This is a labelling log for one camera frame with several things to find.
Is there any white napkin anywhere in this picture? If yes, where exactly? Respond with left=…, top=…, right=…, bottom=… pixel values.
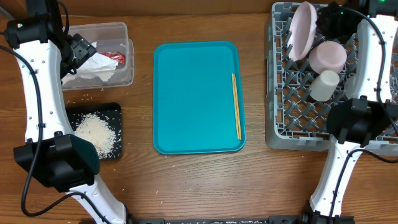
left=62, top=52, right=118, bottom=84

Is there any small pink bowl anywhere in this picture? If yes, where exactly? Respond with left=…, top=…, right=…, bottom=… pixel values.
left=308, top=41, right=347, bottom=74

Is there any large white plate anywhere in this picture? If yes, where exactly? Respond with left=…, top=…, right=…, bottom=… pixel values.
left=288, top=1, right=318, bottom=61

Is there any red snack wrapper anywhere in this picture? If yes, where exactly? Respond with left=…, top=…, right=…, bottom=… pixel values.
left=101, top=52, right=126, bottom=66

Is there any grey bowl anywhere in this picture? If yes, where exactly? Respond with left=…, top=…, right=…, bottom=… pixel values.
left=344, top=75, right=356, bottom=100

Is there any cream cup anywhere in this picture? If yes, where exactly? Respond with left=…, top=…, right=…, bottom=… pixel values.
left=309, top=70, right=340, bottom=101

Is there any wooden chopstick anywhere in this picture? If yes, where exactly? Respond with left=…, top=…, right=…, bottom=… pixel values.
left=231, top=73, right=241, bottom=141
left=233, top=73, right=243, bottom=141

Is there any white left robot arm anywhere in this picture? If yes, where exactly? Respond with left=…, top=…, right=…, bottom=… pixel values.
left=4, top=0, right=134, bottom=223

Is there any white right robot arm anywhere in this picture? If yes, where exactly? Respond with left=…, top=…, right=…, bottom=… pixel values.
left=298, top=1, right=397, bottom=223

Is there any clear plastic waste bin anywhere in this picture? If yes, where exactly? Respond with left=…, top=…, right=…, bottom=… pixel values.
left=62, top=22, right=134, bottom=91

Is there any grey dishwasher rack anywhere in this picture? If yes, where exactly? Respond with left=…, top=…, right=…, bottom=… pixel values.
left=266, top=2, right=397, bottom=156

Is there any black tray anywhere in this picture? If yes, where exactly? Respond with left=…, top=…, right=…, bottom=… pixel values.
left=66, top=103, right=123, bottom=160

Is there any pile of white rice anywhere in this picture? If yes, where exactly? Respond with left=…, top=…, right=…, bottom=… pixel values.
left=75, top=113, right=121, bottom=159

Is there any teal serving tray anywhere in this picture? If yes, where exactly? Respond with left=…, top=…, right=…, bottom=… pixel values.
left=153, top=40, right=246, bottom=155

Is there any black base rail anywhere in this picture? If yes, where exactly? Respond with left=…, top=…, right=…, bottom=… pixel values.
left=129, top=213, right=355, bottom=224

